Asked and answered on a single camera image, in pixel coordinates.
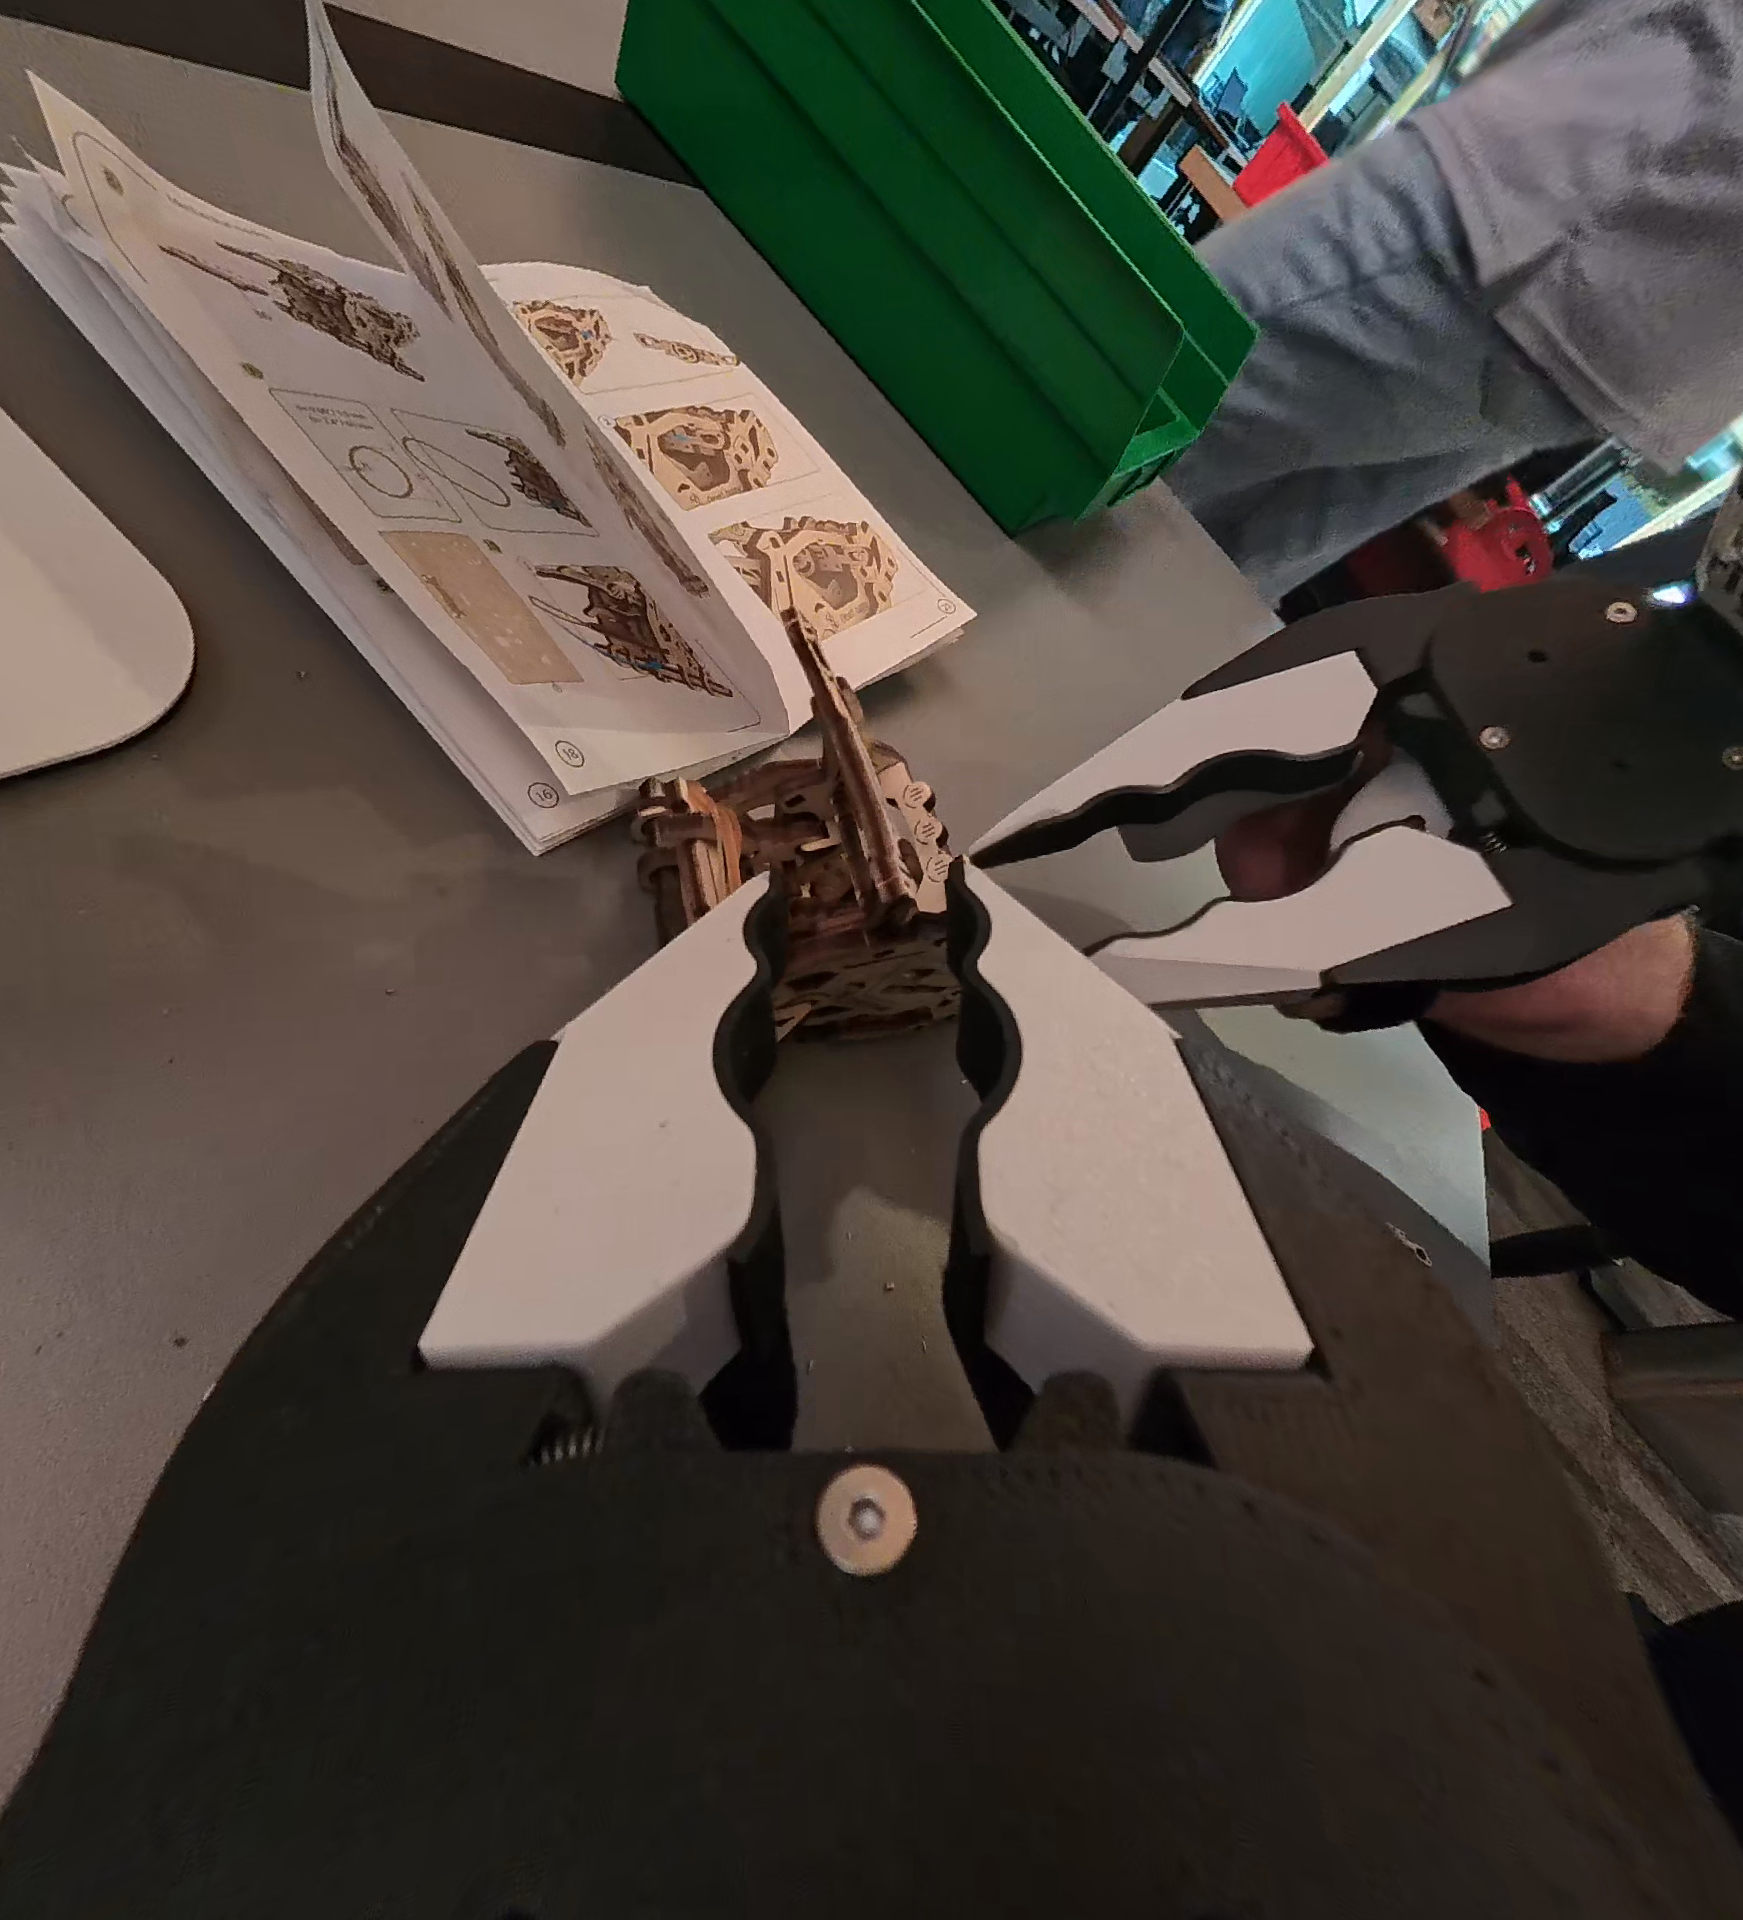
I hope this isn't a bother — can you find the red plastic bin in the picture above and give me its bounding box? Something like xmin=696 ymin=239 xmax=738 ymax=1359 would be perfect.
xmin=1231 ymin=102 xmax=1329 ymax=213

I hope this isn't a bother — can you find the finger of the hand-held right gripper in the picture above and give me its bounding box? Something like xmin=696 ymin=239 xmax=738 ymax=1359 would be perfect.
xmin=965 ymin=649 xmax=1394 ymax=872
xmin=1083 ymin=813 xmax=1515 ymax=1010

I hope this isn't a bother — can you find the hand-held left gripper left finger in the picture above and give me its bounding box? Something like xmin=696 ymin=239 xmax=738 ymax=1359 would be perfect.
xmin=418 ymin=899 xmax=779 ymax=1377

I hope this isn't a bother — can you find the person's right forearm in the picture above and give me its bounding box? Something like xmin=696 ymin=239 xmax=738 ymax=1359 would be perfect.
xmin=1425 ymin=930 xmax=1743 ymax=1373

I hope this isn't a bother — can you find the red metal fixture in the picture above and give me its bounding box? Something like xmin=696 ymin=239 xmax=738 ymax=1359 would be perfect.
xmin=1418 ymin=481 xmax=1553 ymax=587

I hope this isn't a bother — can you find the wooden model car chassis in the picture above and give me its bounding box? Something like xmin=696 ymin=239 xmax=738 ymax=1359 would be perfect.
xmin=635 ymin=606 xmax=964 ymax=1045

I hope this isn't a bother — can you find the ornamented wooden bumper strip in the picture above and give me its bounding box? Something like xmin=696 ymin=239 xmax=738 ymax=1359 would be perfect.
xmin=894 ymin=768 xmax=958 ymax=894

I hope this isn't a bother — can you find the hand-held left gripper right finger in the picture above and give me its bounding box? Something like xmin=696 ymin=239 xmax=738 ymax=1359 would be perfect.
xmin=950 ymin=867 xmax=1317 ymax=1439

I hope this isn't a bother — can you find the grey chair armrest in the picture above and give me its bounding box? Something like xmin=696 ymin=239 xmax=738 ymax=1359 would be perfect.
xmin=1590 ymin=1260 xmax=1743 ymax=1520

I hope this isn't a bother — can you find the green plastic bin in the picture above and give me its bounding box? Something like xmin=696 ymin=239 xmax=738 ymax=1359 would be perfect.
xmin=616 ymin=0 xmax=1259 ymax=536

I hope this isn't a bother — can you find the white instruction booklet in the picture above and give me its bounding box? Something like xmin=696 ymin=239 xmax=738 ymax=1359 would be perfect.
xmin=0 ymin=0 xmax=981 ymax=858

